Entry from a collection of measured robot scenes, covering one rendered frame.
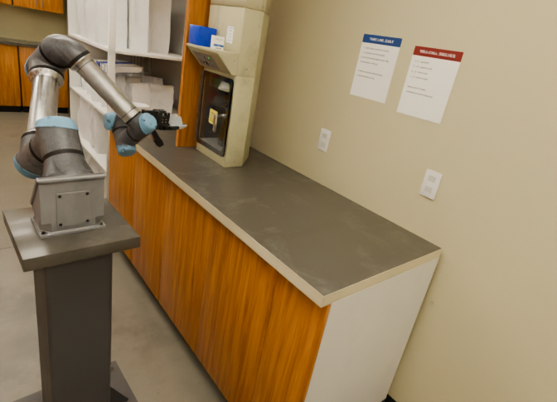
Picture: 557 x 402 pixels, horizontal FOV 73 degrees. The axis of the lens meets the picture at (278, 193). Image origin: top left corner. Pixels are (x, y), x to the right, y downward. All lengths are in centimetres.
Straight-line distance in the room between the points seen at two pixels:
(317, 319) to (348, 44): 131
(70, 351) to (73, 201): 54
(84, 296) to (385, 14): 163
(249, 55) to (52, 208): 113
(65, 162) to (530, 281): 159
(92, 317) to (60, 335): 10
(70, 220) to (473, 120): 144
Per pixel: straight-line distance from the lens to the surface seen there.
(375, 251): 147
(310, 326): 127
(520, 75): 158
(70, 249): 125
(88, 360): 162
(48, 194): 127
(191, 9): 219
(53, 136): 135
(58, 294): 140
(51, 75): 168
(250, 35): 194
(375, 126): 184
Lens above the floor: 159
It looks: 21 degrees down
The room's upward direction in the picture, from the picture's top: 11 degrees clockwise
